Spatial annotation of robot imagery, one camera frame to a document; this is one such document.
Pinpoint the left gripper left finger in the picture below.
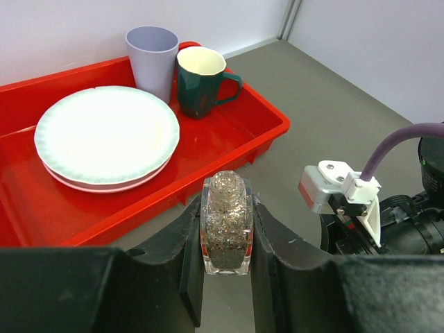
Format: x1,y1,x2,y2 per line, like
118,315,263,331
1,198,204,332

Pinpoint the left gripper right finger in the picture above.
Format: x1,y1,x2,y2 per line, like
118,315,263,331
251,200,443,332

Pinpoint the glitter nail polish bottle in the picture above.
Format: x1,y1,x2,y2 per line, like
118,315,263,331
200,171,254,275

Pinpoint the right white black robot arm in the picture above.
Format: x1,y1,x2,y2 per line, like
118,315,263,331
320,137,443,255

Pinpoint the red plastic tray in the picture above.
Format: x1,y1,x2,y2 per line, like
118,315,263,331
1,57,290,247

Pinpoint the lower white plate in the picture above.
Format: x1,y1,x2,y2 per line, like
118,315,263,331
43,157,171,194

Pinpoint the white plate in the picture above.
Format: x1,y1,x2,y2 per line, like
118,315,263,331
43,157,171,194
34,86,180,185

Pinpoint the upper white plate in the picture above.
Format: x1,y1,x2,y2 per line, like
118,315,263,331
34,86,180,185

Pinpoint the dark green mug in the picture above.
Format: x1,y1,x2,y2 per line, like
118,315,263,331
176,46,243,119

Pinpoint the lavender plastic cup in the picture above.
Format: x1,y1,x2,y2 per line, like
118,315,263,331
125,26,179,103

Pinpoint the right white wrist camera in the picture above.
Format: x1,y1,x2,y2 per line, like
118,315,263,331
298,160,381,247

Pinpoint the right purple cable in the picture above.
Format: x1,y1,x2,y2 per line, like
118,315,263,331
360,121,444,182

